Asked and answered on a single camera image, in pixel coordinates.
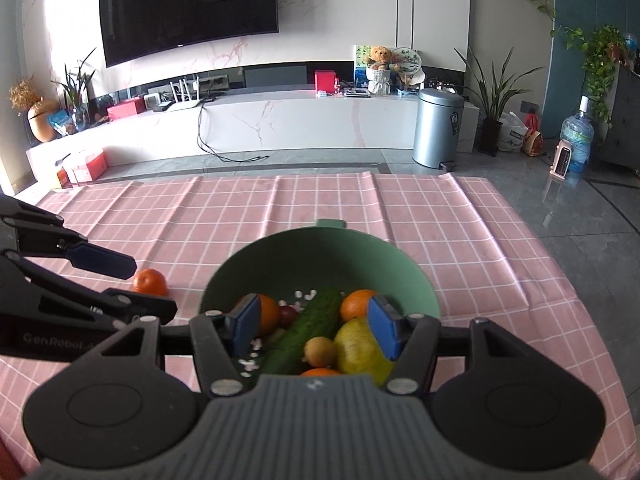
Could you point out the small red fruit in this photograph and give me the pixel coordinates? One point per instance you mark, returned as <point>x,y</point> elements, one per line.
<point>287,316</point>

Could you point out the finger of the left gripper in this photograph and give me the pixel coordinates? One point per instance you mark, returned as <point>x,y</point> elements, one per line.
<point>100,260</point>
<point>127,305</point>

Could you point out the small brown kiwi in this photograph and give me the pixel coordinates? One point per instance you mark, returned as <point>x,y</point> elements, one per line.
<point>320,352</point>

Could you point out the green cucumber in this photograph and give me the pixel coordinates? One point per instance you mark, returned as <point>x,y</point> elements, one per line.
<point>319,319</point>

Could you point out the white plastic bag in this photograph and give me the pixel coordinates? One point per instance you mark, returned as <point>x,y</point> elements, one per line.
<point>512,133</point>

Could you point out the pink small heater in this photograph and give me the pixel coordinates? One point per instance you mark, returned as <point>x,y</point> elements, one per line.
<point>561,160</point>

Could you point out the white marble tv console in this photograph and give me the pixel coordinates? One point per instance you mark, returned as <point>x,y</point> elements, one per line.
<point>264,121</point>

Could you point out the hanging ivy plant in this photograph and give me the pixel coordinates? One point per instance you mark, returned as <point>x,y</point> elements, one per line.
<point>588,45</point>

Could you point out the white wifi router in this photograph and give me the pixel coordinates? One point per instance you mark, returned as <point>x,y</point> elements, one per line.
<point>183,99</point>

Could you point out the silver pedal trash can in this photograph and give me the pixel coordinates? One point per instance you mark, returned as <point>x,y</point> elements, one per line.
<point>438,125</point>

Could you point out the round decorative fan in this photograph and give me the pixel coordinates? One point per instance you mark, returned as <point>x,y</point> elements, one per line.
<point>407,65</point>

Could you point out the dark grey cabinet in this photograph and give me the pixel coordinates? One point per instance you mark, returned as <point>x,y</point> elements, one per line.
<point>620,144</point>

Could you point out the plant in glass vase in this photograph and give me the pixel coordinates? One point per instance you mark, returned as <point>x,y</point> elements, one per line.
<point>75,86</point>

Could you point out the pink box on console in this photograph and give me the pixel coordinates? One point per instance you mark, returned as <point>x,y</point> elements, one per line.
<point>128,108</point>

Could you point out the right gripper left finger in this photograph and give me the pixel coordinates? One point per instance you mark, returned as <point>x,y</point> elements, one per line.
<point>218,339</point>

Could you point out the teddy bear in bucket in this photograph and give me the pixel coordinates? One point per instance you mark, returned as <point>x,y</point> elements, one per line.
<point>382,64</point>

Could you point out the potted green plant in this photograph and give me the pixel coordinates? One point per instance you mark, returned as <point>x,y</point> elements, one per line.
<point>493,89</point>

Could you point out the yellow lemon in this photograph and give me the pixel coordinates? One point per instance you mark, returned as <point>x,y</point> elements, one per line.
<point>358,352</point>

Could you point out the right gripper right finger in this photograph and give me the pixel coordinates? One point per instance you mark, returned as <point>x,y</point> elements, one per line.
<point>409,342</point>

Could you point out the green colander bowl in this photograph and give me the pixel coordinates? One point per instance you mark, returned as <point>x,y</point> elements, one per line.
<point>328,258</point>

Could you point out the black wall television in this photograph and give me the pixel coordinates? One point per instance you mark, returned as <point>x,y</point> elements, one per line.
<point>133,29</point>

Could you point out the orange tangerine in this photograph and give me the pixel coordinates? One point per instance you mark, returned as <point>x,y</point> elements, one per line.
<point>150,282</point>
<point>320,372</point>
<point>269,316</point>
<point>355,305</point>

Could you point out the red box on console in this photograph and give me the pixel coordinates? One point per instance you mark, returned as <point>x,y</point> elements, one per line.
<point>324,80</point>

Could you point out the pink checkered tablecloth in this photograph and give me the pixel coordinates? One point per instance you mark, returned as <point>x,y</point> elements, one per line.
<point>480,256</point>

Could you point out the blue water jug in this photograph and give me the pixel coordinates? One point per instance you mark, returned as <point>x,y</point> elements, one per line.
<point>577,131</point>

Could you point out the brown ceramic vase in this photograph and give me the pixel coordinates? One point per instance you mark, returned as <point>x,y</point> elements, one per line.
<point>38,118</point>

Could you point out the red cardboard box on floor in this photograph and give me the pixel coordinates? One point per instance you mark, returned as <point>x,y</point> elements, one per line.
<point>80,168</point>

